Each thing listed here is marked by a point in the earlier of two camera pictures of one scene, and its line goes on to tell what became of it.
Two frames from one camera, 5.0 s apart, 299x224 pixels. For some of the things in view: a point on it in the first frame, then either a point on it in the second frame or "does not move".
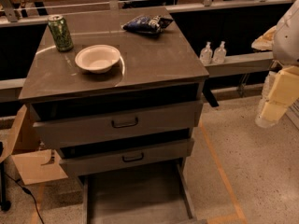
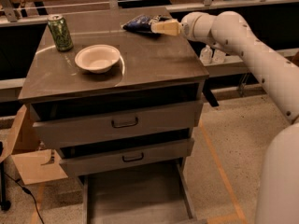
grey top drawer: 57,124 does not move
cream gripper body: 287,39 → 186,29
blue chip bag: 148,24 does not move
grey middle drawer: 125,158 does not move
